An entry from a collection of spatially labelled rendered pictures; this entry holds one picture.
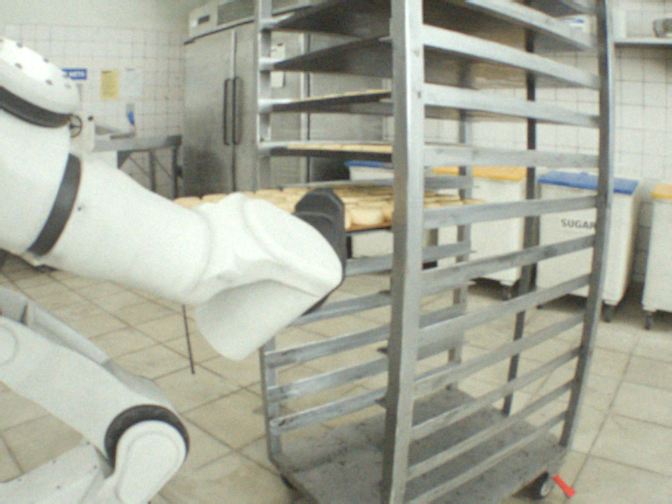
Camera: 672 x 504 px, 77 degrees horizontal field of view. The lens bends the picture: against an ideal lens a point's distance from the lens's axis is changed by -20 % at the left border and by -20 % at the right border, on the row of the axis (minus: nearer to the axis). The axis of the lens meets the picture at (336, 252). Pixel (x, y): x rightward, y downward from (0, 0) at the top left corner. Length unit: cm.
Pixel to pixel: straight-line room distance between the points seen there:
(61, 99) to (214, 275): 16
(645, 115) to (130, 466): 313
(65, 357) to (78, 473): 22
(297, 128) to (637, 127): 216
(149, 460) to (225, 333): 41
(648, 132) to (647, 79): 33
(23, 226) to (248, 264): 16
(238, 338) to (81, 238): 18
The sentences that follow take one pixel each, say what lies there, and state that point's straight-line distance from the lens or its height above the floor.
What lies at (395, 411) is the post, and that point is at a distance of 78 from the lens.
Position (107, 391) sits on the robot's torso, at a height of 55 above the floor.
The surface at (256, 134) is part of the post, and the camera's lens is 106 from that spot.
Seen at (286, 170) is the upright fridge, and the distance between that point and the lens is 337.
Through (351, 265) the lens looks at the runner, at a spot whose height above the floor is 60.
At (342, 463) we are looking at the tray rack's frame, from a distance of 126.
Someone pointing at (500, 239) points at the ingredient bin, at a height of 36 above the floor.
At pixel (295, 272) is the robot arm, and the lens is 37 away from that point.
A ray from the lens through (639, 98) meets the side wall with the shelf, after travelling 331.
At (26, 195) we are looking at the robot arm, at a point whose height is 88.
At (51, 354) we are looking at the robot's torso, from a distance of 72.
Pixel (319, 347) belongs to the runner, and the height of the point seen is 42.
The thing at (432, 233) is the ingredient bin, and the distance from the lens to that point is 329.
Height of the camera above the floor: 90
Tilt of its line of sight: 13 degrees down
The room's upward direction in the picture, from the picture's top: straight up
